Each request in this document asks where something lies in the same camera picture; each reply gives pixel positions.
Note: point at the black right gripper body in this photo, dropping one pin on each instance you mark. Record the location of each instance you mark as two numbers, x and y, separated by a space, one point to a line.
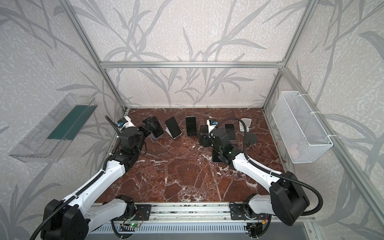
205 139

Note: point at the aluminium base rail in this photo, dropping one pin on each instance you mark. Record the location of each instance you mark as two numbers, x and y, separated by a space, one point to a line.
195 211

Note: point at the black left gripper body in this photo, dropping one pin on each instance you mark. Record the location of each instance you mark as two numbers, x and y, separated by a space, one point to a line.
147 129

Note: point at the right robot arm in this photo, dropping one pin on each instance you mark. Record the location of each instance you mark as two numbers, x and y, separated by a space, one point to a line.
286 199

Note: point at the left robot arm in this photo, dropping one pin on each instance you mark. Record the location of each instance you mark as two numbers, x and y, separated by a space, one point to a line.
72 217

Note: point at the white front phone stand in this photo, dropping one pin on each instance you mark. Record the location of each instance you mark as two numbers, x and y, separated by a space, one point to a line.
247 124

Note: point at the black phone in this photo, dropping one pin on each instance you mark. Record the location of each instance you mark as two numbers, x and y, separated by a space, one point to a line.
156 127
173 128

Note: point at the black stand under purple phone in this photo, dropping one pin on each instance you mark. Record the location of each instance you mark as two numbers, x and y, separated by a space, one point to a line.
204 130

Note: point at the dark grey front phone stand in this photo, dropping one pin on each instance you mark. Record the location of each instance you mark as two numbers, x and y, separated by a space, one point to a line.
250 139

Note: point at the white wire mesh basket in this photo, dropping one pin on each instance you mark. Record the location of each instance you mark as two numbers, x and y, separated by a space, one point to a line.
302 133

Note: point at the clear plastic wall tray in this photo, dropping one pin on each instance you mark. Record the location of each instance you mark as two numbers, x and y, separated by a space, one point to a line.
47 142

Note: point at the green circuit board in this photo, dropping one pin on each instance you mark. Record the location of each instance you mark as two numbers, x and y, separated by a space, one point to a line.
130 227

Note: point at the white-edged phone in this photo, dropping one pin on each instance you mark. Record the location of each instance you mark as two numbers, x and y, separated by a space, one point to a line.
230 130

